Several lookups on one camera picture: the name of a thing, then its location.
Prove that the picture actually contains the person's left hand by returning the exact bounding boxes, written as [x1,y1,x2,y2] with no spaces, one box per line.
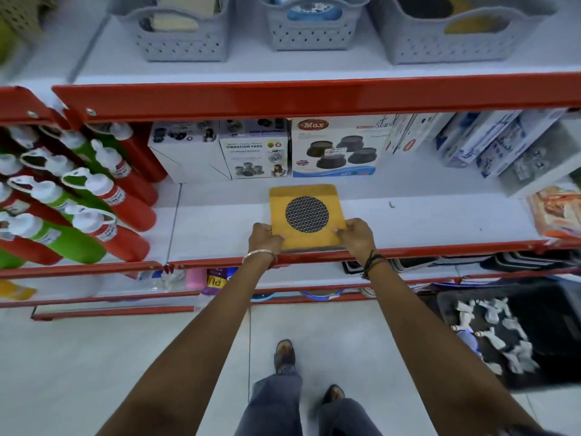
[248,222,285,256]

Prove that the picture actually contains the person's right hand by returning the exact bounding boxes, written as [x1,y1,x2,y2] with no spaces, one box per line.
[333,218,377,264]

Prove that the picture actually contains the yellow packet with black mesh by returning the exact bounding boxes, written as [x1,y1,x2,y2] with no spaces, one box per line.
[269,184,348,253]

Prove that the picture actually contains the person's left forearm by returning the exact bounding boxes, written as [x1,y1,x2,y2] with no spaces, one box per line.
[97,252,276,436]

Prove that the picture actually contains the person's right forearm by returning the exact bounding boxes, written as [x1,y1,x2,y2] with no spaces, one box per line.
[363,259,547,436]

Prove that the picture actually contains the silver bangle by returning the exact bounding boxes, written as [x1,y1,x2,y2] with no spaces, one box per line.
[242,249,277,265]

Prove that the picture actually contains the purple and yellow packet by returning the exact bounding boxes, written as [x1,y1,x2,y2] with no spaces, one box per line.
[202,267,240,296]

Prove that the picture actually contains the white box with purple band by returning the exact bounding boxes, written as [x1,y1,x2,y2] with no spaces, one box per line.
[219,118,290,180]

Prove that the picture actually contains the blue white box, black stands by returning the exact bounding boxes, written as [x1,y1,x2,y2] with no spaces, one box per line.
[290,115,392,178]

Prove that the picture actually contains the white box with black parts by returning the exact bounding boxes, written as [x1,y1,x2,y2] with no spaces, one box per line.
[148,121,232,185]

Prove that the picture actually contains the clear plastic bottles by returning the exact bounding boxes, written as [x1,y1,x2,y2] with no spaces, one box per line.
[138,267,188,292]

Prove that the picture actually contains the white box with red label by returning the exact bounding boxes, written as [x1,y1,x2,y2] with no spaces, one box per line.
[385,113,455,155]

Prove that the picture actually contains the person's left sandal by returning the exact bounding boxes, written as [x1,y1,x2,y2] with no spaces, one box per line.
[273,339,297,375]

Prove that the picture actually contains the white and blue product box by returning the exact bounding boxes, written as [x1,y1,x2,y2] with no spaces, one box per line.
[435,111,523,169]
[476,109,568,179]

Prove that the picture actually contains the stack of black mats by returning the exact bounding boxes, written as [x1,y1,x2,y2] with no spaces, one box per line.
[342,251,581,276]

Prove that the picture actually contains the person's left leg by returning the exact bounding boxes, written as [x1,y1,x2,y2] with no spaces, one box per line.
[235,371,303,436]

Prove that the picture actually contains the person's leg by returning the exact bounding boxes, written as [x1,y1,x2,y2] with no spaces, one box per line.
[317,397,383,436]
[235,371,303,436]

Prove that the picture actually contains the pile of white plastic fittings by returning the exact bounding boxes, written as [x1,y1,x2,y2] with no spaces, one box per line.
[449,297,541,376]

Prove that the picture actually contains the person's right leg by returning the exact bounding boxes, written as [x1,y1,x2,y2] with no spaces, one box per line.
[317,397,383,436]

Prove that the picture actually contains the row of red and green bottles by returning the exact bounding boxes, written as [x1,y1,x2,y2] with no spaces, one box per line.
[0,122,168,270]

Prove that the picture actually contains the grey product box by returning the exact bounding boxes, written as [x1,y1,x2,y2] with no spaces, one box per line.
[498,121,581,199]

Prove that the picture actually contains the orange printed packet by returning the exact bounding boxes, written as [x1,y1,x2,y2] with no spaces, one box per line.
[528,183,581,241]

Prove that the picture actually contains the large grey perforated plastic basket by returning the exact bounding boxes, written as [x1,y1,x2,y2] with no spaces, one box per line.
[370,0,560,66]

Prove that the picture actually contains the blue and white round item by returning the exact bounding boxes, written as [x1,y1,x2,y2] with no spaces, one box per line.
[272,0,344,21]

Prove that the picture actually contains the yellow sponge cloths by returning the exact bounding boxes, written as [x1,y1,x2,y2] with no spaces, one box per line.
[151,0,222,33]

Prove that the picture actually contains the black bin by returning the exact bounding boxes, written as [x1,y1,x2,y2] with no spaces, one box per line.
[435,280,581,392]

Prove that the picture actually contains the black and yellow item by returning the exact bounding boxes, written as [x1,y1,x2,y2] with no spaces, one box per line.
[395,0,511,35]

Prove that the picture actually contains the beige perforated basket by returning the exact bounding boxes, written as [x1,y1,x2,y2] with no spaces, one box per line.
[0,0,61,65]

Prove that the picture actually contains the black thread bracelet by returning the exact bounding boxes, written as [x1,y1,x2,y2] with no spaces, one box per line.
[361,250,389,280]

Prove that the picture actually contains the long red shelf rail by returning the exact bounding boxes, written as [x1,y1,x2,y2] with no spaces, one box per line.
[51,72,581,128]

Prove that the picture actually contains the red bottom shelf rail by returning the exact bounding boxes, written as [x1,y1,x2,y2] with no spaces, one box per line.
[0,286,377,322]

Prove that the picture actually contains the red middle shelf rail short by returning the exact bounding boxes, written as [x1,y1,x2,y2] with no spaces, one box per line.
[0,261,164,280]

